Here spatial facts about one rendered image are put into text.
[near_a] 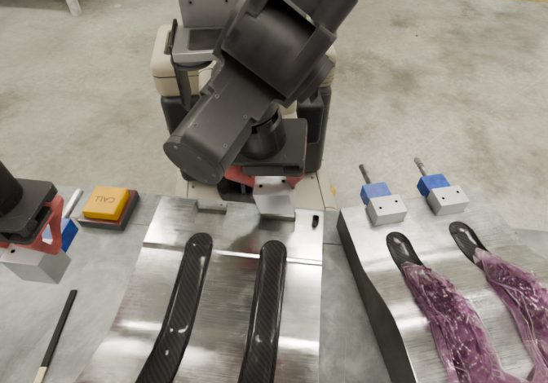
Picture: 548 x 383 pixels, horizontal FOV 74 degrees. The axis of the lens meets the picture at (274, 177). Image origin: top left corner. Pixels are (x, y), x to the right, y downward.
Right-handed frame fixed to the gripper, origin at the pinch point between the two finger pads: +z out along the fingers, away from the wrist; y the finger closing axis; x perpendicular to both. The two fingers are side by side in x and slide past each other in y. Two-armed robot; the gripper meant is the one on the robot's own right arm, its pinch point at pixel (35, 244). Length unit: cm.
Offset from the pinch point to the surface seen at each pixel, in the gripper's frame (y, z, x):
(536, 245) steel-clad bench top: 74, 15, 18
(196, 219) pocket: 16.0, 8.8, 11.8
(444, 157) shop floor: 106, 95, 121
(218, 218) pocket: 19.5, 8.8, 12.4
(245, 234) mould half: 24.8, 6.1, 8.4
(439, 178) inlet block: 57, 8, 25
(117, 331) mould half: 11.5, 6.5, -7.1
